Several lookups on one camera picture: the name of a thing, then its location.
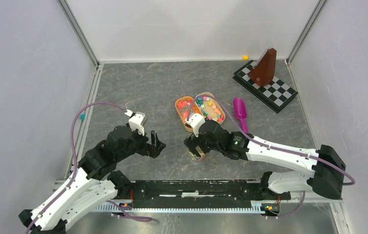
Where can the gold tin of gummy candies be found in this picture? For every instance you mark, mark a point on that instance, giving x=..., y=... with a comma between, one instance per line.
x=182, y=108

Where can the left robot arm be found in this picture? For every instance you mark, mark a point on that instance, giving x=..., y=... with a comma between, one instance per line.
x=94, y=181

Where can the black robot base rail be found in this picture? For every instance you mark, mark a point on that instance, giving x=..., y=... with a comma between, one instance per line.
x=193, y=194

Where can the gold tin of star candies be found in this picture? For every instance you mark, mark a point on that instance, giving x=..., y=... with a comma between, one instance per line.
x=210, y=108

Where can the clear plastic round jar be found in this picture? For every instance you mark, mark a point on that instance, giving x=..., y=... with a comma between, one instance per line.
x=196, y=158

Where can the gold round jar lid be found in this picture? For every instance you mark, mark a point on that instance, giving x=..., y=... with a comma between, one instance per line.
x=198, y=151

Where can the brown wooden metronome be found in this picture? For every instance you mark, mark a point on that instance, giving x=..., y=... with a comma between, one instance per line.
x=263, y=71

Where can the magenta plastic scoop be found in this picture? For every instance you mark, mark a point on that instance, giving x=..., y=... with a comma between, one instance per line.
x=240, y=113

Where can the black white chessboard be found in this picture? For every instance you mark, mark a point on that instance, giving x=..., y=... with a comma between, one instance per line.
x=276, y=95

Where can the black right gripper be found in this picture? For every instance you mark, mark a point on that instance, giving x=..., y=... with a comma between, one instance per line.
x=192, y=142

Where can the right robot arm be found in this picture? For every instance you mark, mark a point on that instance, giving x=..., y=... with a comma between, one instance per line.
x=319, y=170

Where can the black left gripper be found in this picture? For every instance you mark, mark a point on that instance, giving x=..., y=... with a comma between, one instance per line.
x=153, y=149

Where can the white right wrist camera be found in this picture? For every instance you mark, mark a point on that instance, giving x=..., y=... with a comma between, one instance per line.
x=195, y=121

